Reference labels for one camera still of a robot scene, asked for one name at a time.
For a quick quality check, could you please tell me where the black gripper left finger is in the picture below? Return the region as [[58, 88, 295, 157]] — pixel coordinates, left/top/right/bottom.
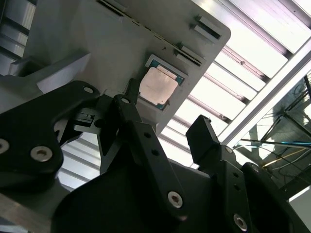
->
[[0, 78, 190, 220]]

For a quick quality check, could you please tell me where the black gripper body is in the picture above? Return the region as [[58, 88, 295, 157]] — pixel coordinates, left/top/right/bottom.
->
[[52, 165, 221, 233]]

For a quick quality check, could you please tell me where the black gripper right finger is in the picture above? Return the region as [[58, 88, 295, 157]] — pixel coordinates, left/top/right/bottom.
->
[[186, 115, 308, 233]]

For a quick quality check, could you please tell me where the silver CPU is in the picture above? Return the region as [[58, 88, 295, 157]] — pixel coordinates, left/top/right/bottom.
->
[[138, 54, 188, 112]]

